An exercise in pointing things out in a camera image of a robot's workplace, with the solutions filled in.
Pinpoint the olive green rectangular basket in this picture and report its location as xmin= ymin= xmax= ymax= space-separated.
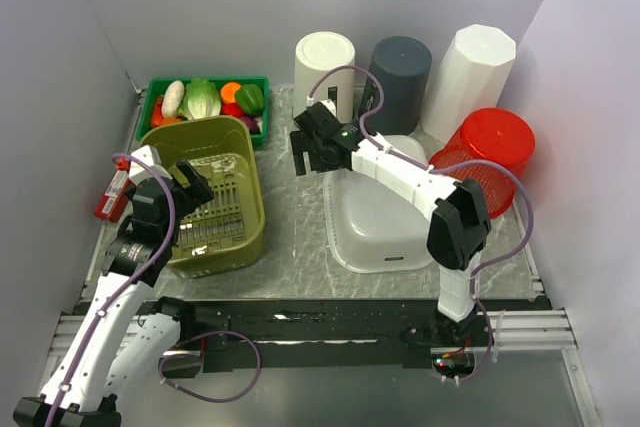
xmin=140 ymin=116 xmax=265 ymax=279

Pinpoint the white perforated rectangular basket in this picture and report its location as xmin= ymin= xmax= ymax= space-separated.
xmin=322 ymin=134 xmax=436 ymax=275

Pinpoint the white round bucket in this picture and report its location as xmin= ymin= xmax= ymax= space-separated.
xmin=291 ymin=32 xmax=355 ymax=123

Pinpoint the dark grey round bucket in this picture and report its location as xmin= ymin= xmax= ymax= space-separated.
xmin=365 ymin=36 xmax=432 ymax=135

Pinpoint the large white faceted container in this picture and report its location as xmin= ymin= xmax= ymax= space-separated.
xmin=420 ymin=24 xmax=517 ymax=142

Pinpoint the red mesh basket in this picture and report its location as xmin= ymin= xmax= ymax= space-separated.
xmin=430 ymin=107 xmax=536 ymax=219

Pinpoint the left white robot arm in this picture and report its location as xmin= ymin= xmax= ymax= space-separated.
xmin=13 ymin=151 xmax=214 ymax=426

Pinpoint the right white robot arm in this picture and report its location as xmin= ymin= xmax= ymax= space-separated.
xmin=290 ymin=102 xmax=491 ymax=346

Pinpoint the red rectangular box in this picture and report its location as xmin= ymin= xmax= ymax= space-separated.
xmin=94 ymin=170 xmax=130 ymax=223

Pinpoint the orange toy pumpkin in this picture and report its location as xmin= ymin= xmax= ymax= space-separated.
xmin=158 ymin=117 xmax=183 ymax=127

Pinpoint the red toy tomato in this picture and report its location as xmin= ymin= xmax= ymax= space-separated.
xmin=221 ymin=103 xmax=246 ymax=118

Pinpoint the red toy chili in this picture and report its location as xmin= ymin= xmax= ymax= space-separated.
xmin=150 ymin=95 xmax=164 ymax=129

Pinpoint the toy napa cabbage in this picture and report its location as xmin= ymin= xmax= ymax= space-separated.
xmin=179 ymin=78 xmax=222 ymax=120

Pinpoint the white toy radish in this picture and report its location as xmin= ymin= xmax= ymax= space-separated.
xmin=161 ymin=80 xmax=185 ymax=118

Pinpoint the green plastic tray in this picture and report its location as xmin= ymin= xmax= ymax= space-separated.
xmin=135 ymin=76 xmax=271 ymax=151

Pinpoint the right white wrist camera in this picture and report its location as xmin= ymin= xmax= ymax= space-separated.
xmin=321 ymin=99 xmax=337 ymax=117

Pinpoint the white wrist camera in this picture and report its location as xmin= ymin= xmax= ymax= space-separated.
xmin=321 ymin=99 xmax=337 ymax=117
xmin=129 ymin=146 xmax=171 ymax=186

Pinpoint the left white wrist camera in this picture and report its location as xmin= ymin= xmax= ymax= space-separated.
xmin=129 ymin=146 xmax=171 ymax=186

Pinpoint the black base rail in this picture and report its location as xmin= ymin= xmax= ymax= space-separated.
xmin=186 ymin=296 xmax=576 ymax=373

